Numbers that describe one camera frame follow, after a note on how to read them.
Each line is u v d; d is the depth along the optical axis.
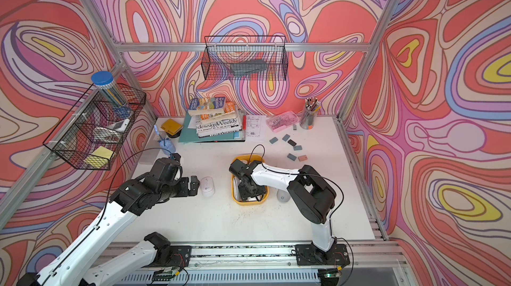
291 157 1.01
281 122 1.18
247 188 0.75
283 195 0.87
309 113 1.07
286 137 1.11
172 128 1.08
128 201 0.46
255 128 1.15
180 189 0.64
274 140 1.09
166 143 0.97
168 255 0.68
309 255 0.73
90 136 0.74
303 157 1.02
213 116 1.05
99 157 0.64
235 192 0.84
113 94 0.75
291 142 1.08
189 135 1.12
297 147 1.07
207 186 0.90
